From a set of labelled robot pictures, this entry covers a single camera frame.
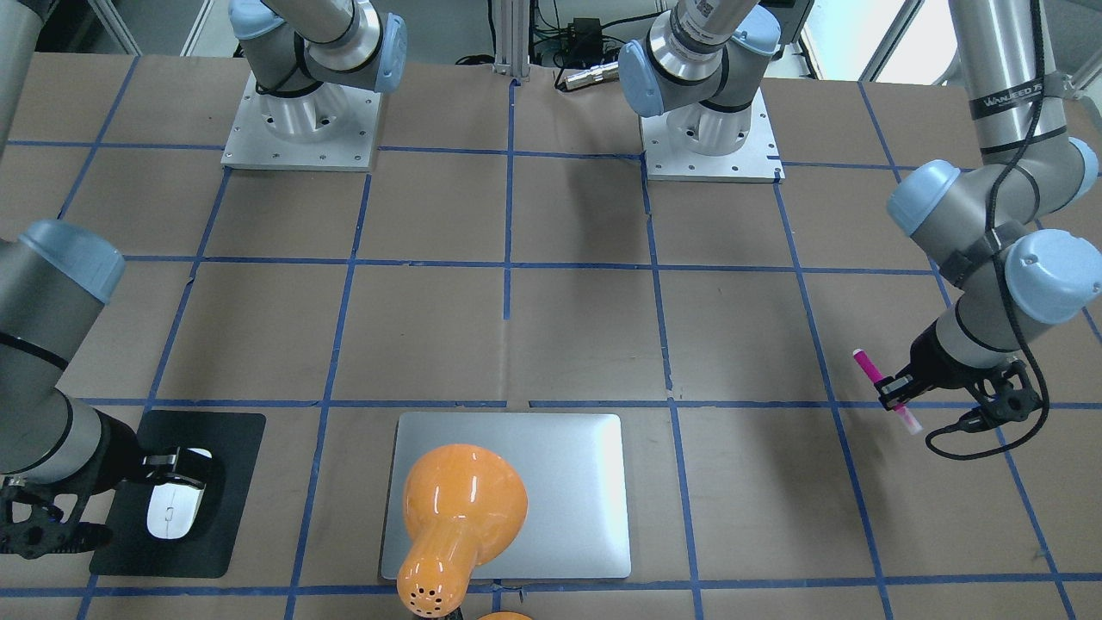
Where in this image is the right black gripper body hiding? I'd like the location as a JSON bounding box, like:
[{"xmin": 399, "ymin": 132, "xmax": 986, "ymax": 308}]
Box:
[{"xmin": 1, "ymin": 412, "xmax": 174, "ymax": 552}]

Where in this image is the aluminium frame post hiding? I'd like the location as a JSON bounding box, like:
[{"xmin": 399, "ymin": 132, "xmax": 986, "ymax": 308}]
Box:
[{"xmin": 491, "ymin": 1, "xmax": 532, "ymax": 84}]

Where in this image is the black mousepad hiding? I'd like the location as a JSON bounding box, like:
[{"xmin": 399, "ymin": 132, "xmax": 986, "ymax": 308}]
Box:
[{"xmin": 90, "ymin": 411, "xmax": 264, "ymax": 580}]

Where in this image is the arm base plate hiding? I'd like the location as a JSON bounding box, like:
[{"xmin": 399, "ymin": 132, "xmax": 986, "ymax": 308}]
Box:
[
  {"xmin": 639, "ymin": 90, "xmax": 786, "ymax": 183},
  {"xmin": 222, "ymin": 76, "xmax": 383, "ymax": 173}
]

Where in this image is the pink marker pen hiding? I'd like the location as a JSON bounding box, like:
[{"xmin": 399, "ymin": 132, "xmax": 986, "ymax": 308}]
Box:
[{"xmin": 851, "ymin": 349, "xmax": 923, "ymax": 435}]

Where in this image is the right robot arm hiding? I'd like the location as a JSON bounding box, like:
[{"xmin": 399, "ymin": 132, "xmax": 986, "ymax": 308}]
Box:
[{"xmin": 1, "ymin": 1, "xmax": 409, "ymax": 561}]

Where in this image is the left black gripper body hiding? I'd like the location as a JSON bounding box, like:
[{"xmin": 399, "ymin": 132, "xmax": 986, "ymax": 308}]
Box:
[{"xmin": 895, "ymin": 323, "xmax": 988, "ymax": 401}]

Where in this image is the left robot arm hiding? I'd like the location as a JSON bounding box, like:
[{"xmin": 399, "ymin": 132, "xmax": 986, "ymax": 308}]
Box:
[{"xmin": 617, "ymin": 1, "xmax": 1099, "ymax": 411}]

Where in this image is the orange desk lamp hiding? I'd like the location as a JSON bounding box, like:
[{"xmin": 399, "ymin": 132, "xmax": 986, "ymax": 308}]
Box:
[{"xmin": 396, "ymin": 443, "xmax": 529, "ymax": 619}]

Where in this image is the silver laptop notebook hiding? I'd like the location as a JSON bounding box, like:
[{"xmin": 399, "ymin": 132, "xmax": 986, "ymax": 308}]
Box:
[{"xmin": 381, "ymin": 412, "xmax": 631, "ymax": 580}]

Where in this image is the white computer mouse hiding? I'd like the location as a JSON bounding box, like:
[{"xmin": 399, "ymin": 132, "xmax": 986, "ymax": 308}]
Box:
[{"xmin": 145, "ymin": 449, "xmax": 214, "ymax": 539}]

